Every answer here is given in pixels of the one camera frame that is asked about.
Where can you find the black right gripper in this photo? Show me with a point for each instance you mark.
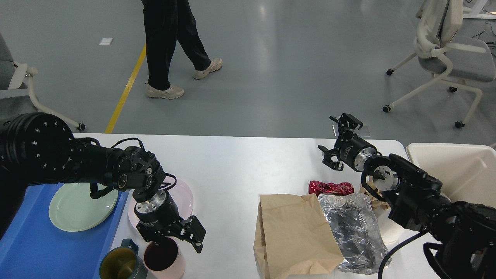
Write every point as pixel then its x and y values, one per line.
pixel 351 149

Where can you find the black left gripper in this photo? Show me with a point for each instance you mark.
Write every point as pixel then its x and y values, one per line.
pixel 159 218

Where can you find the pink mug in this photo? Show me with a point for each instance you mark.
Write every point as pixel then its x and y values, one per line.
pixel 165 260

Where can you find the pink plate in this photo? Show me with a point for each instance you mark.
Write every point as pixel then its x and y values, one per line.
pixel 181 194

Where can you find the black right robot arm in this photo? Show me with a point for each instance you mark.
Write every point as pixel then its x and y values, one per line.
pixel 466 232

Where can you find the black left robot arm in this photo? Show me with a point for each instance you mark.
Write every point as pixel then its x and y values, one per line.
pixel 39 148

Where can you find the crushed red can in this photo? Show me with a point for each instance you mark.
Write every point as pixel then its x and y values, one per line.
pixel 339 189

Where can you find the crumpled brown paper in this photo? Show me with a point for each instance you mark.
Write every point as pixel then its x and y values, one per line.
pixel 375 202

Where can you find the light green plate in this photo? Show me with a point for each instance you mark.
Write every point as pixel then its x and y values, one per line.
pixel 73 210

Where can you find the brown paper bag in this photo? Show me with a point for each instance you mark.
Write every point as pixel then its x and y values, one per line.
pixel 293 236

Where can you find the white paper cup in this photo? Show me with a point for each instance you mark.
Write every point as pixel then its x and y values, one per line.
pixel 390 231

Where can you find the crumpled aluminium foil tray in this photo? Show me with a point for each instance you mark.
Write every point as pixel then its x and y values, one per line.
pixel 355 229

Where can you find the white plastic bin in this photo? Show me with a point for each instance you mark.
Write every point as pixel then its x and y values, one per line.
pixel 468 172

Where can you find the white grey office chair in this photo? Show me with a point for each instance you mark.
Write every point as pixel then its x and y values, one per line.
pixel 451 59

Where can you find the blue plastic tray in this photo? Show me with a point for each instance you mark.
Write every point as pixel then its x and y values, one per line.
pixel 33 248

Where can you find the person in black trousers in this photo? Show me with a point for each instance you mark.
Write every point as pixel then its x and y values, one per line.
pixel 167 22

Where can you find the grey chair at left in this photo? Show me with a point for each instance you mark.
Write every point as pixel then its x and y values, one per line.
pixel 16 76

